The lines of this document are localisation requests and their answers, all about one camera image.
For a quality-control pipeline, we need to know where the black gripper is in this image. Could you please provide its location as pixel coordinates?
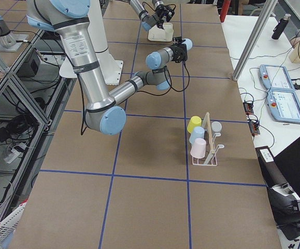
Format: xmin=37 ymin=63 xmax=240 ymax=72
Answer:
xmin=156 ymin=4 xmax=176 ymax=29
xmin=170 ymin=43 xmax=188 ymax=63

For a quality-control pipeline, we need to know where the pale green plastic cup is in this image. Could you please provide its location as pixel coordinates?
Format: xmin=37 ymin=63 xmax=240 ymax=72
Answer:
xmin=163 ymin=22 xmax=174 ymax=39

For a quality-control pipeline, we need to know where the yellow plastic cup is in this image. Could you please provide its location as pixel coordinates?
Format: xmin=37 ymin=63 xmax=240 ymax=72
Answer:
xmin=187 ymin=116 xmax=202 ymax=134

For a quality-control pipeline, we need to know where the grey plastic cup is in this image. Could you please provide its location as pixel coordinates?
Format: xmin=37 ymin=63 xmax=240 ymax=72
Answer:
xmin=211 ymin=121 xmax=222 ymax=133

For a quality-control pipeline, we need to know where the pink plastic cup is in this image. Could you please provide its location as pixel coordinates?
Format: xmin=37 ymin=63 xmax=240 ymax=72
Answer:
xmin=190 ymin=138 xmax=206 ymax=159

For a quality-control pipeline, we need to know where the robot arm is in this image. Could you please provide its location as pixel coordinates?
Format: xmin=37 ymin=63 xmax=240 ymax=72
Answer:
xmin=27 ymin=1 xmax=192 ymax=135
xmin=122 ymin=0 xmax=176 ymax=31

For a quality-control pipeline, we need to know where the white bear tray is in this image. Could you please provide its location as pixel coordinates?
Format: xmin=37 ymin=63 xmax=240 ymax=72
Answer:
xmin=148 ymin=26 xmax=173 ymax=42

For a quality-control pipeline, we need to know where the upper teach pendant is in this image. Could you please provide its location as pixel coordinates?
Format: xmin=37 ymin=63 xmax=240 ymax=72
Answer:
xmin=259 ymin=64 xmax=294 ymax=90

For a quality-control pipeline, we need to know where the teach pendant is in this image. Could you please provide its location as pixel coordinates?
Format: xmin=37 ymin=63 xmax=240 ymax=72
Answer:
xmin=267 ymin=89 xmax=300 ymax=124
xmin=259 ymin=64 xmax=294 ymax=90

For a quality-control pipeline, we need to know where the black water bottle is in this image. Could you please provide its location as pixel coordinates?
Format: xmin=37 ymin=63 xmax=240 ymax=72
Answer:
xmin=271 ymin=13 xmax=291 ymax=40

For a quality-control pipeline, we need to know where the lower teach pendant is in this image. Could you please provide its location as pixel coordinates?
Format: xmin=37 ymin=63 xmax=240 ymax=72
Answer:
xmin=267 ymin=89 xmax=300 ymax=124

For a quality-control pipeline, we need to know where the white plastic basket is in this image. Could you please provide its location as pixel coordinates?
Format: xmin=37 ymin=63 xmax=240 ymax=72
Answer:
xmin=0 ymin=200 xmax=27 ymax=248

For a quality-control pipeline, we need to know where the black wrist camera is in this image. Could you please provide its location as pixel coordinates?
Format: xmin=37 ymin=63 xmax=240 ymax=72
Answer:
xmin=173 ymin=36 xmax=184 ymax=46

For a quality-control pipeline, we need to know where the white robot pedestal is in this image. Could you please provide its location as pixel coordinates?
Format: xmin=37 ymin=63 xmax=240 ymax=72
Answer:
xmin=57 ymin=1 xmax=123 ymax=88

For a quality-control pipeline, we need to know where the grey aluminium post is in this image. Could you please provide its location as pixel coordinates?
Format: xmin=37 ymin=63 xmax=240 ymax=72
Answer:
xmin=232 ymin=0 xmax=278 ymax=81

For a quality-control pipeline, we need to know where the white wire cup rack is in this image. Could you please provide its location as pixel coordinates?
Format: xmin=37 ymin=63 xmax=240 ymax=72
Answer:
xmin=191 ymin=112 xmax=224 ymax=167

